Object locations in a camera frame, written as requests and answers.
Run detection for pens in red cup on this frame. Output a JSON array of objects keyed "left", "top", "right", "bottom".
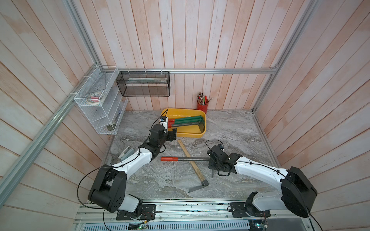
[{"left": 197, "top": 92, "right": 212, "bottom": 105}]

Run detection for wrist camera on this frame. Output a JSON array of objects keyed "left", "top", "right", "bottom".
[
  {"left": 159, "top": 116, "right": 168, "bottom": 130},
  {"left": 217, "top": 144, "right": 224, "bottom": 151}
]

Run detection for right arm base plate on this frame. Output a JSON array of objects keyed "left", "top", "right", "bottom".
[{"left": 230, "top": 202, "right": 271, "bottom": 218}]

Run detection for green hoe red grip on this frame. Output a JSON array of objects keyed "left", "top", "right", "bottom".
[
  {"left": 169, "top": 116, "right": 204, "bottom": 124},
  {"left": 167, "top": 116, "right": 205, "bottom": 132}
]

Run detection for grey hoe red grip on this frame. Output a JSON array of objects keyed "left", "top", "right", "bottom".
[
  {"left": 168, "top": 121, "right": 205, "bottom": 133},
  {"left": 161, "top": 157, "right": 210, "bottom": 162}
]

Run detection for black mesh wall basket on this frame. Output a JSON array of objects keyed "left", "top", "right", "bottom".
[{"left": 116, "top": 71, "right": 171, "bottom": 97}]

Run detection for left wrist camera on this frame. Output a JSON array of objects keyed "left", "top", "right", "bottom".
[{"left": 159, "top": 116, "right": 168, "bottom": 130}]

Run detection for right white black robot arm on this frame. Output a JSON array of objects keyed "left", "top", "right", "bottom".
[{"left": 207, "top": 144, "right": 318, "bottom": 218}]

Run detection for red pen holder cup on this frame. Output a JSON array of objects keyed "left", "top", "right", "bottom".
[{"left": 197, "top": 101, "right": 209, "bottom": 114}]

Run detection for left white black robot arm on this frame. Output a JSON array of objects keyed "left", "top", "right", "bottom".
[{"left": 88, "top": 124, "right": 177, "bottom": 216}]

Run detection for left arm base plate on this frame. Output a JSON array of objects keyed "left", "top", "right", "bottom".
[{"left": 116, "top": 204, "right": 156, "bottom": 221}]

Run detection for white wire wall shelf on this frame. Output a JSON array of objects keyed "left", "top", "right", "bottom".
[{"left": 74, "top": 65, "right": 128, "bottom": 135}]

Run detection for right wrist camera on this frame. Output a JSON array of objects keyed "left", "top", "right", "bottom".
[{"left": 217, "top": 144, "right": 224, "bottom": 151}]

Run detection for tape roll on shelf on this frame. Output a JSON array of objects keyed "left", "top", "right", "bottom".
[{"left": 86, "top": 92, "right": 104, "bottom": 105}]

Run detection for yellow plastic storage box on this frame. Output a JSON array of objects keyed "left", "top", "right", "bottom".
[{"left": 161, "top": 108, "right": 207, "bottom": 138}]

